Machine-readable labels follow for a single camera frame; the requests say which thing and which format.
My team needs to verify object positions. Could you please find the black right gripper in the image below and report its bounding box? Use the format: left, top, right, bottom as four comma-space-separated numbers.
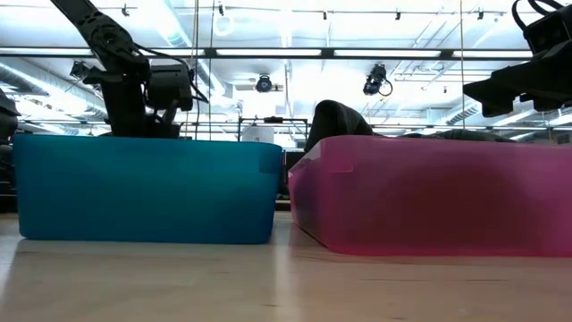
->
463, 38, 572, 118

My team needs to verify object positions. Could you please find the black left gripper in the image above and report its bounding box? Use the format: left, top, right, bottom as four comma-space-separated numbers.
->
101, 76, 181, 139

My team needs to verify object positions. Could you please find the gray knit beanie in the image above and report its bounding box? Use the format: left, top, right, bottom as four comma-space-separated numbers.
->
303, 99, 375, 153

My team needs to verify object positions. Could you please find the dark gray hat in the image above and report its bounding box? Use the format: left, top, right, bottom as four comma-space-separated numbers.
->
395, 128, 517, 144

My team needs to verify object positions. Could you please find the blue plastic bin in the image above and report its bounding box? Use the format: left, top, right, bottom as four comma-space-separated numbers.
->
12, 133, 283, 246

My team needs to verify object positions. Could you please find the pink plastic bin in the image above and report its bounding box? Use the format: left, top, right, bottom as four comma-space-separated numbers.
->
288, 134, 572, 258

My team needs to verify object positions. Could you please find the black round ceiling fixture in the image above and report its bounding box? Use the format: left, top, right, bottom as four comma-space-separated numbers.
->
254, 73, 274, 94

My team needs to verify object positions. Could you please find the silver ventilation duct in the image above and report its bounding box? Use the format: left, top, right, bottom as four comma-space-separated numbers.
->
444, 101, 483, 127

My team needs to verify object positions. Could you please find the thin hanging cable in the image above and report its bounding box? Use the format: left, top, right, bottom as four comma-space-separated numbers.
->
458, 0, 467, 131
206, 0, 214, 140
184, 0, 201, 140

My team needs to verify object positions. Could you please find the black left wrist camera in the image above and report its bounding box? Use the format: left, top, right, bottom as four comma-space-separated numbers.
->
146, 64, 195, 113

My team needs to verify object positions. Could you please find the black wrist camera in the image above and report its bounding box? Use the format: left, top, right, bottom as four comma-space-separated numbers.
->
146, 64, 195, 113
511, 0, 572, 55

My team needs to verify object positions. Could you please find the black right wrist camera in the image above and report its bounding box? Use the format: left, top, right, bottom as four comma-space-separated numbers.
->
511, 0, 572, 55

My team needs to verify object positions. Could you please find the white hanging ring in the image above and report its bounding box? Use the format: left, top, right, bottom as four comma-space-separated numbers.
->
212, 4, 235, 38

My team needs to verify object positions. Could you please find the black overhead camera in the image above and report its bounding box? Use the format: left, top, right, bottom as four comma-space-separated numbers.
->
362, 63, 394, 97

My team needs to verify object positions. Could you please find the black background frame stand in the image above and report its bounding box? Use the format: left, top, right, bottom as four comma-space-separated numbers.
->
236, 115, 309, 143

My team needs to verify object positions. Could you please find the black rig frame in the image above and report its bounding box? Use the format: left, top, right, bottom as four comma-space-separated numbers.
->
0, 46, 535, 62

